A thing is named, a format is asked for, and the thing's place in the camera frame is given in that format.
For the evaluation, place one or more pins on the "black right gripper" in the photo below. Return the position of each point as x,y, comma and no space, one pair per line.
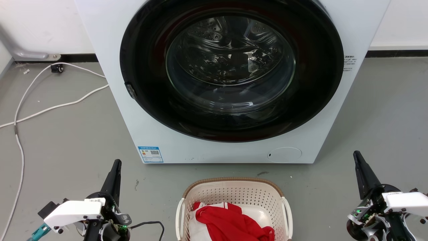
371,214

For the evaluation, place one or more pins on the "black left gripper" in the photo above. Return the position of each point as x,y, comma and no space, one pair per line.
110,214

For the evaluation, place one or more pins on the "beige perforated laundry basket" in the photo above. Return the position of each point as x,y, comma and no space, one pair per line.
234,192

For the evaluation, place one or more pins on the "blue energy label sticker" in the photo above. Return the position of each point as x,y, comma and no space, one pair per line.
150,154

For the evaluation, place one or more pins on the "round white filter cover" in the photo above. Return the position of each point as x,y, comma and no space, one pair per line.
284,155

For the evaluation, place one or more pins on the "teal connector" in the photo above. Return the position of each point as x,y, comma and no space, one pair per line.
39,232

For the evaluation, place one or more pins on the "round black glass washer door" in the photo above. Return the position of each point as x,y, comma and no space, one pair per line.
143,87

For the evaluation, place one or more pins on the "small printed text sticker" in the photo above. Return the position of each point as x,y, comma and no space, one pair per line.
349,63

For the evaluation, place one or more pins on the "red garment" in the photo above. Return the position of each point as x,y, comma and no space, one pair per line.
230,224

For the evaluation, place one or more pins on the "small black plug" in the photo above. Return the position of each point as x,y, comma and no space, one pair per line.
57,68

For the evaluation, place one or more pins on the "white front-load washing machine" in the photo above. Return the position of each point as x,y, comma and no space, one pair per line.
107,40

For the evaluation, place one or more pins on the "grey drain pipe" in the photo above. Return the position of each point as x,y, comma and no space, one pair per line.
23,53

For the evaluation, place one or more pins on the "steel washing drum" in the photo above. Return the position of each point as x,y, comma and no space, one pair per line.
230,63

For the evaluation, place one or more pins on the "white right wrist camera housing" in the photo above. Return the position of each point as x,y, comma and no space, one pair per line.
409,202

